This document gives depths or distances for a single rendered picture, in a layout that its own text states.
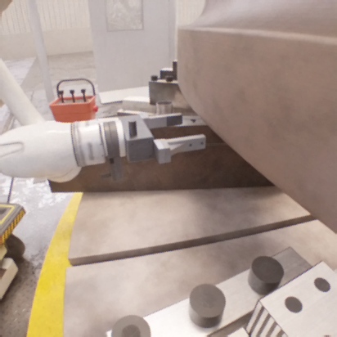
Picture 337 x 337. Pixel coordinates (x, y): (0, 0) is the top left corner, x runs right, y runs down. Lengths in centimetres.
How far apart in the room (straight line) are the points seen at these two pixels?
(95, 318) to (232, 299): 53
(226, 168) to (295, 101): 93
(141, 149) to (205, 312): 30
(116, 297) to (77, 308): 14
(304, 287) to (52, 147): 45
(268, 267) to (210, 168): 85
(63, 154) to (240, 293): 43
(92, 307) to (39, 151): 62
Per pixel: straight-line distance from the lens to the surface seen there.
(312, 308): 36
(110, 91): 420
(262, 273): 51
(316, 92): 40
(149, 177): 130
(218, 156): 127
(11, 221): 138
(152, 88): 219
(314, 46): 41
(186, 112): 223
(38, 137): 48
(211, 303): 46
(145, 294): 94
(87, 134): 47
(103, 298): 95
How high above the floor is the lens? 112
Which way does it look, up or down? 32 degrees down
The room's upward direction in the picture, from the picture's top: 1 degrees counter-clockwise
